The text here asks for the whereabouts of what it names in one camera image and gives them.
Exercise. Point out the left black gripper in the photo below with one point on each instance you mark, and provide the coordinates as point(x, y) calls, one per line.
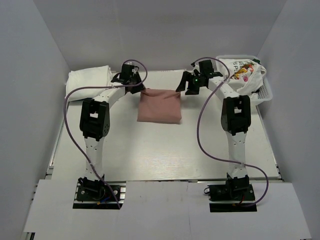
point(137, 88)

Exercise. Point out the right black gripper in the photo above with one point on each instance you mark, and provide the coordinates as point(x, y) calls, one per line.
point(186, 77)

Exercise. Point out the pink mario t shirt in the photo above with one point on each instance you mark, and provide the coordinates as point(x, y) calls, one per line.
point(159, 106)

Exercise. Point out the white green spongebob t shirt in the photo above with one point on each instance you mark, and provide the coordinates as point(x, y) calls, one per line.
point(246, 75)

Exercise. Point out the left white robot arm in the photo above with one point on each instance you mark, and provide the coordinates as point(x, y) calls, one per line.
point(95, 117)

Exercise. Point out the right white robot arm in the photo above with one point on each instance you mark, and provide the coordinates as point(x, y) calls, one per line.
point(235, 117)

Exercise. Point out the folded white t shirt stack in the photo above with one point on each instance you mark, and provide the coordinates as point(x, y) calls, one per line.
point(88, 77)

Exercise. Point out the white plastic basket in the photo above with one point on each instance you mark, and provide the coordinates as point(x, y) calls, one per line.
point(226, 94)

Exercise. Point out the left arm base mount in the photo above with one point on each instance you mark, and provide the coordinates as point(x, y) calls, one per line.
point(96, 195)

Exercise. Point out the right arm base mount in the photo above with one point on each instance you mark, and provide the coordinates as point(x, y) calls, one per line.
point(221, 201)

